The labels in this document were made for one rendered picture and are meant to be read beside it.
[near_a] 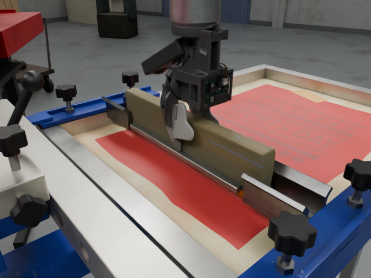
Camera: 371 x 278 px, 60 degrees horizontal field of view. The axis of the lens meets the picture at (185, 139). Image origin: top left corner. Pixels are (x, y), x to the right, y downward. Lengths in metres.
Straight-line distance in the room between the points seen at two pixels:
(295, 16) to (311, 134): 8.53
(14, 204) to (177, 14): 0.31
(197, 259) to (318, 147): 0.42
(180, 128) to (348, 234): 0.28
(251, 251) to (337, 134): 0.42
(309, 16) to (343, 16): 0.80
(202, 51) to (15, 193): 0.30
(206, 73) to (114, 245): 0.27
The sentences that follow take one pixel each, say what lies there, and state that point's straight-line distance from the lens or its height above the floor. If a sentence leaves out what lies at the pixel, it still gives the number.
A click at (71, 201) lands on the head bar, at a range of 0.40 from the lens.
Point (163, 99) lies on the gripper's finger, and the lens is 0.52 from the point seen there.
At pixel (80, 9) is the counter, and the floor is 0.37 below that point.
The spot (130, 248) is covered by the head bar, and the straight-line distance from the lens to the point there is 0.33.
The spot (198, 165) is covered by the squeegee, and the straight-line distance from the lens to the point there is 0.53.
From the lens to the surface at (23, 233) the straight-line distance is 1.99.
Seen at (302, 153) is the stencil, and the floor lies 0.96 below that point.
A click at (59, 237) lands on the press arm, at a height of 0.92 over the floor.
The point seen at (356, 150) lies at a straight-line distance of 0.74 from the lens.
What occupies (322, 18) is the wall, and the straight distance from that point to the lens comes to 9.07.
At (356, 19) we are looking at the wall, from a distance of 8.92.
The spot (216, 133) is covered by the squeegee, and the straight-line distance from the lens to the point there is 0.49.
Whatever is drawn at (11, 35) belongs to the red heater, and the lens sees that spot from 1.36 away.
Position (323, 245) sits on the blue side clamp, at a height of 1.00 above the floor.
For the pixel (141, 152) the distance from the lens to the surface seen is 0.65.
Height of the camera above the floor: 1.28
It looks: 27 degrees down
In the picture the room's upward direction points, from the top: straight up
